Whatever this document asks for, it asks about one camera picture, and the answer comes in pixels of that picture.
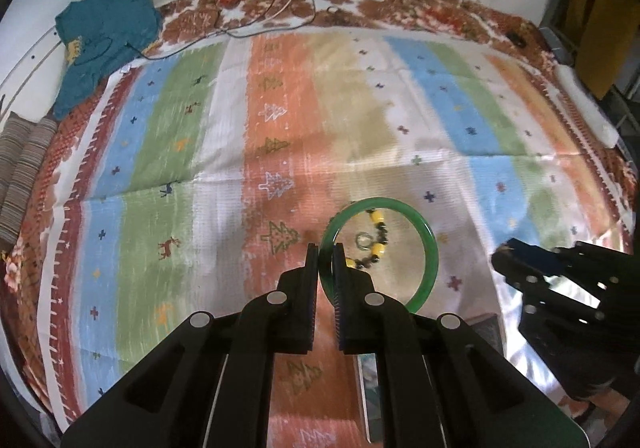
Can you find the striped brown cushion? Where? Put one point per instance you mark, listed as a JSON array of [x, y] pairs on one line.
[[25, 163]]

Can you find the striped pastel mat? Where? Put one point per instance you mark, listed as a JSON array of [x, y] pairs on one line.
[[160, 153]]

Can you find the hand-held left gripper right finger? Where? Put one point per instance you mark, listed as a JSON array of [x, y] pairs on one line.
[[345, 298]]

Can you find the green jade bangle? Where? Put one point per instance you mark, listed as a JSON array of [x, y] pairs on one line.
[[430, 238]]

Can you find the teal shirt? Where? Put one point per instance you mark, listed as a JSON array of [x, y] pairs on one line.
[[105, 28]]

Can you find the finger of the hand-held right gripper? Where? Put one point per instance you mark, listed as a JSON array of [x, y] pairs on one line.
[[540, 258], [525, 280]]

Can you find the silver metal tin box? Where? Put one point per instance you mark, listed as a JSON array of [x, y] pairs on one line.
[[370, 393]]

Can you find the white rolled cloth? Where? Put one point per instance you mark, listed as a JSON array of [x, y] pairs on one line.
[[585, 103]]

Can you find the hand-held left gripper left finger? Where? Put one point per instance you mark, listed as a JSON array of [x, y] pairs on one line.
[[307, 288]]

